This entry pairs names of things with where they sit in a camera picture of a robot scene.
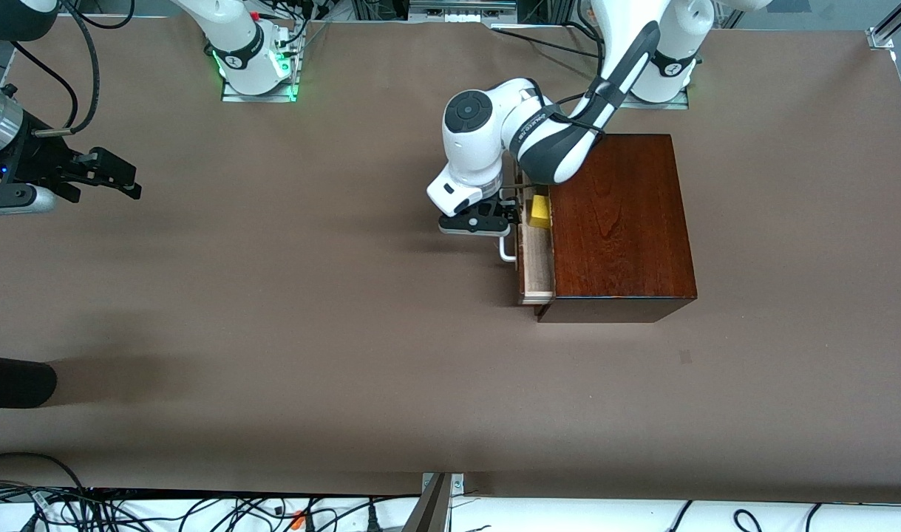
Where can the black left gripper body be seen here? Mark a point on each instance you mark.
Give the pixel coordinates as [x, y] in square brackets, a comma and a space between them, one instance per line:
[506, 207]

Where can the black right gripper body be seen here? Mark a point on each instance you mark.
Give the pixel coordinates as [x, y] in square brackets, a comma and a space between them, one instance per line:
[38, 159]

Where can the yellow block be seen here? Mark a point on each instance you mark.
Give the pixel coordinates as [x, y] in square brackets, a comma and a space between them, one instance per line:
[541, 213]

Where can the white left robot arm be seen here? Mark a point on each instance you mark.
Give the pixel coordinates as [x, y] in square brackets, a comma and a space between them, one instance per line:
[472, 148]

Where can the dark brown wooden cabinet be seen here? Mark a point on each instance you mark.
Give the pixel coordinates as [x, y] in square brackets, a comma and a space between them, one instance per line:
[620, 236]

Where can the black ribbed cylinder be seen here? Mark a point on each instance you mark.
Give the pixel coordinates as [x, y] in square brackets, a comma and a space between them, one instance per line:
[14, 381]

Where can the white ledge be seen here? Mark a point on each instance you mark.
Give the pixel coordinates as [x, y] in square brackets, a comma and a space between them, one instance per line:
[583, 517]

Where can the orange connector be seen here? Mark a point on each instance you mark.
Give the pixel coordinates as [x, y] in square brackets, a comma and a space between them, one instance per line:
[298, 520]

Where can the slanted aluminium profile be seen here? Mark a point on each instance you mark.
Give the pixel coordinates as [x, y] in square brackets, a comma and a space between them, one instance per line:
[890, 29]

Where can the dark aluminium profile post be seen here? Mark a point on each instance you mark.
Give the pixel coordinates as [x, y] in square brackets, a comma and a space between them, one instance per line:
[432, 510]

